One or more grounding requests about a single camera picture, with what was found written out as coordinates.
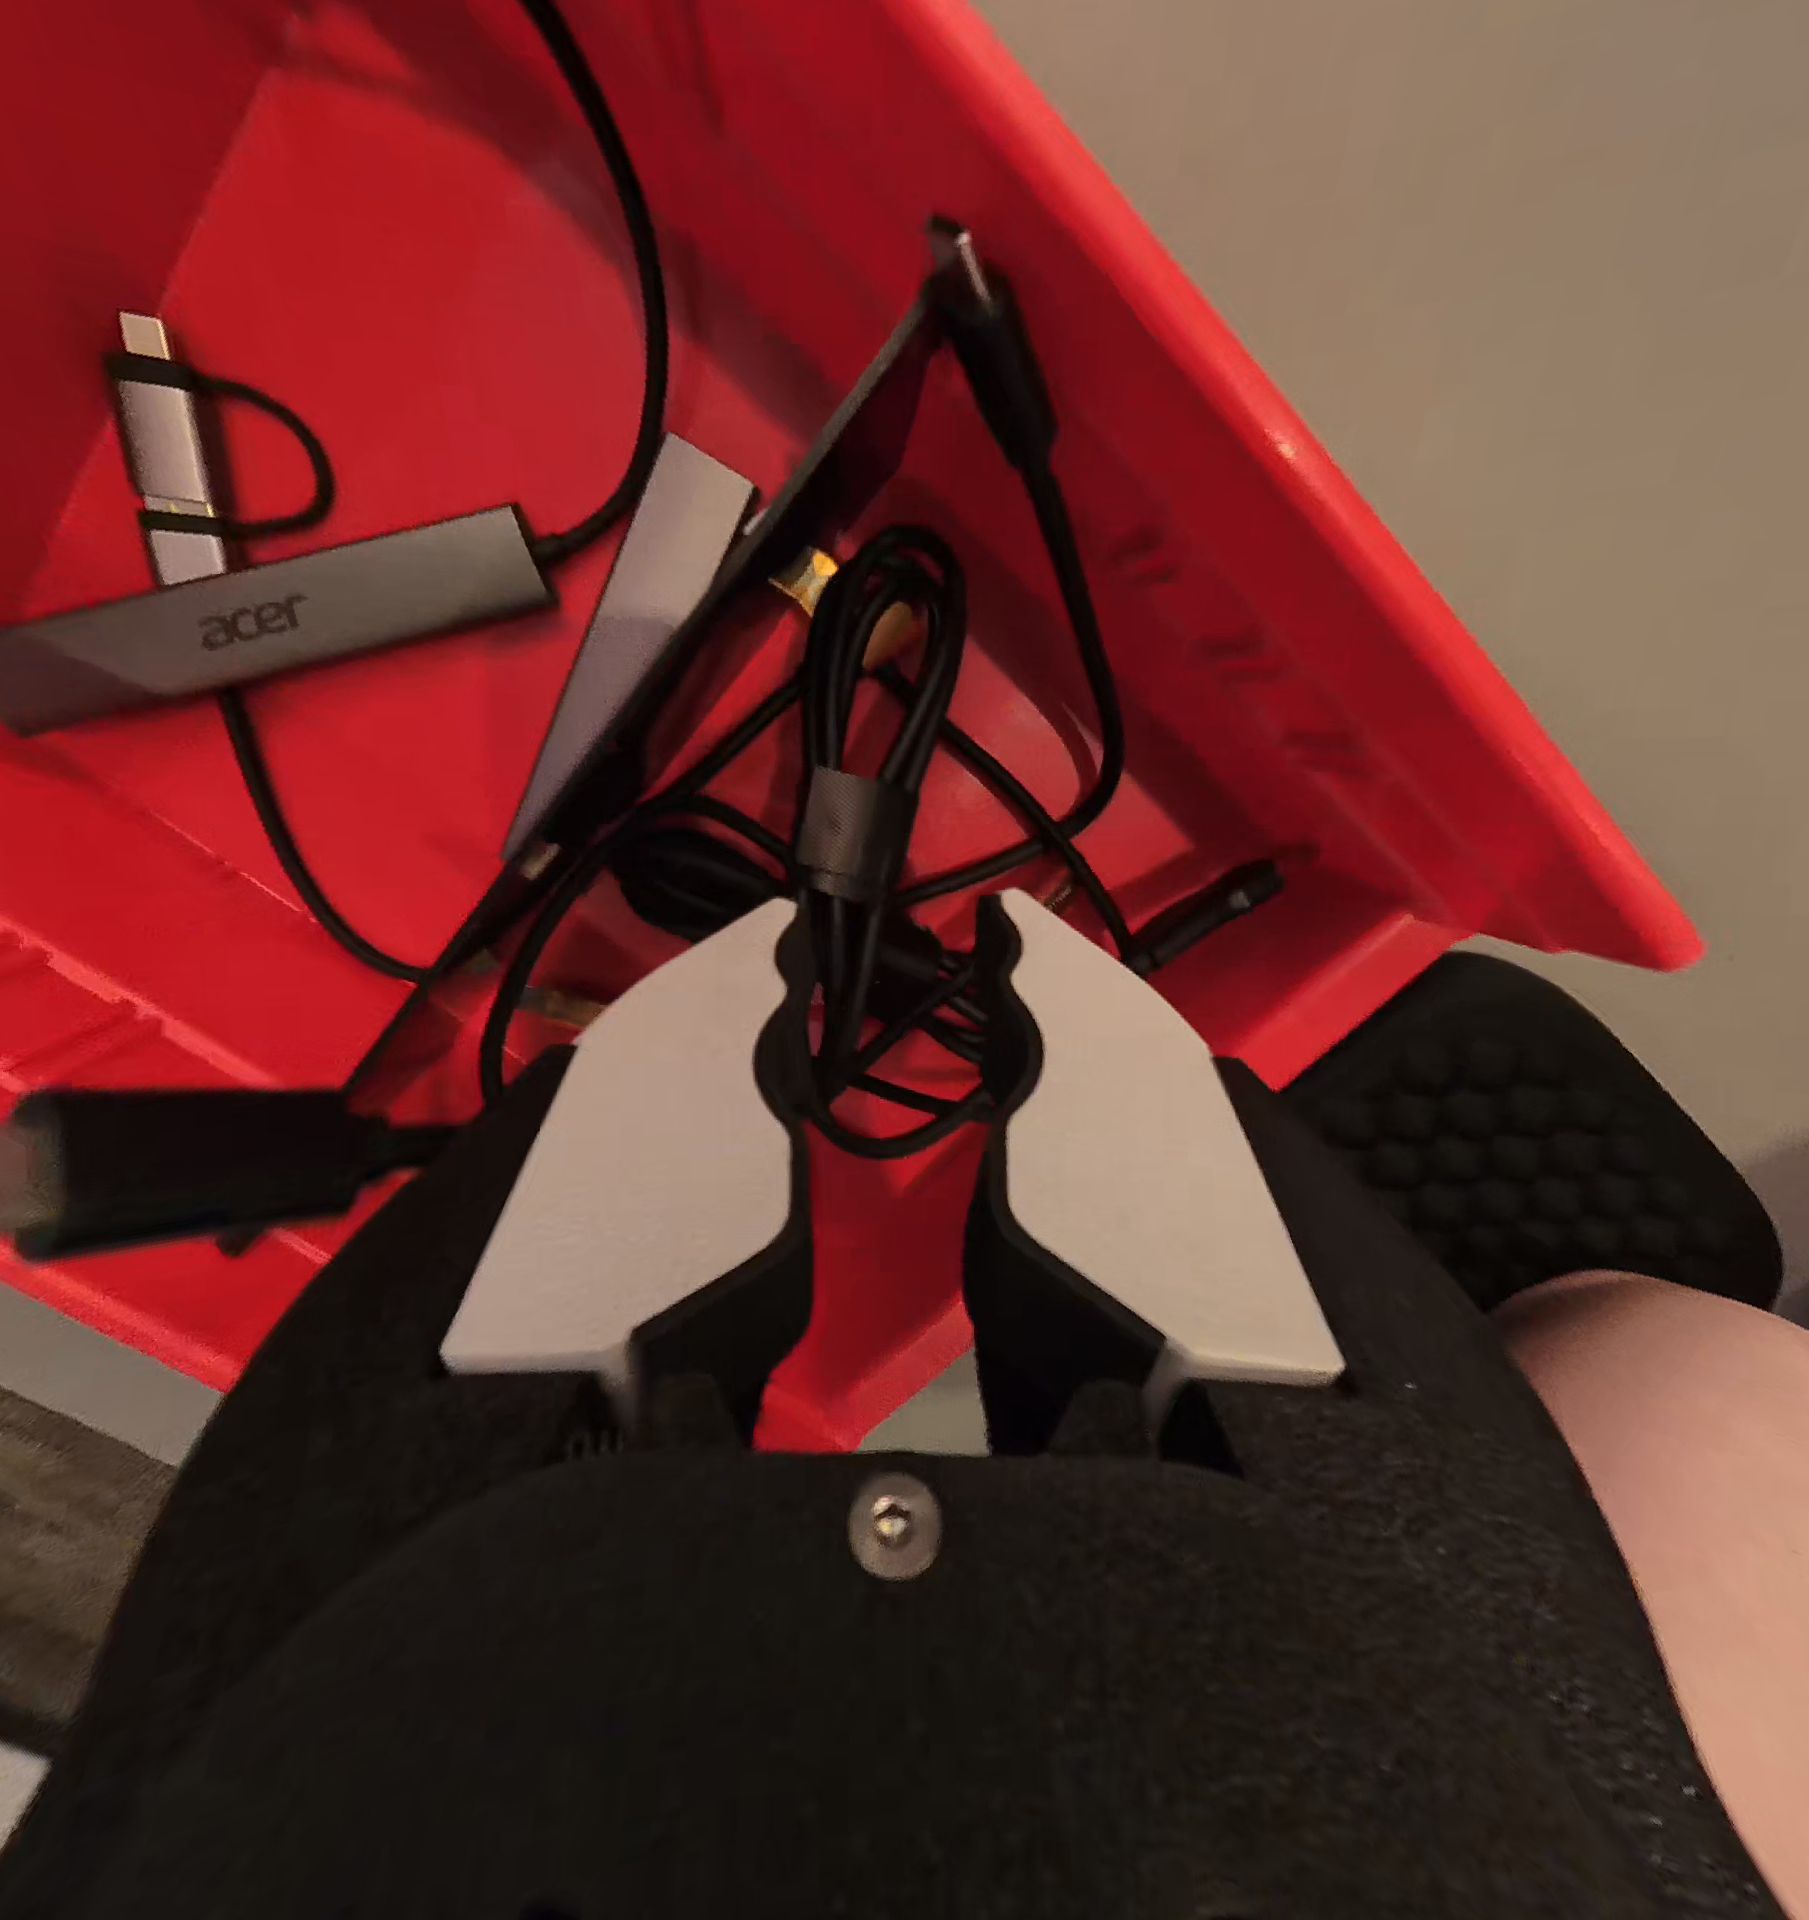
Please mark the silver usb plug adapter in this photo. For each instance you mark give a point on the silver usb plug adapter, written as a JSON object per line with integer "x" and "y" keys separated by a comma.
{"x": 170, "y": 436}

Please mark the black armrest pad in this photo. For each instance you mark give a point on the black armrest pad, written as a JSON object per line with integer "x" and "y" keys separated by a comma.
{"x": 1519, "y": 1140}

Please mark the grey usb hub with logo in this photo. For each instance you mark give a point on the grey usb hub with logo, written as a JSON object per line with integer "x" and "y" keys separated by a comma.
{"x": 95, "y": 659}

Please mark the plain grey usb hub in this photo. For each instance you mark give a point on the plain grey usb hub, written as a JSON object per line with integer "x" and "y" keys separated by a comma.
{"x": 633, "y": 632}

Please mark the red plastic bin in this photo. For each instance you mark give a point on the red plastic bin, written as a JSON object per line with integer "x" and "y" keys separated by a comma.
{"x": 394, "y": 226}

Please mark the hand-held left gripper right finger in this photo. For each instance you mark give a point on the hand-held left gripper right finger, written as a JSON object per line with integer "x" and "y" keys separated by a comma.
{"x": 1160, "y": 1171}

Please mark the person's left forearm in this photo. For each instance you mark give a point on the person's left forearm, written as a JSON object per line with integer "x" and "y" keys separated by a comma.
{"x": 1746, "y": 1501}

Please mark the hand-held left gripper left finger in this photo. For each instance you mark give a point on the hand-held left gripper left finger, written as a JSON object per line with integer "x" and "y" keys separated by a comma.
{"x": 633, "y": 1171}

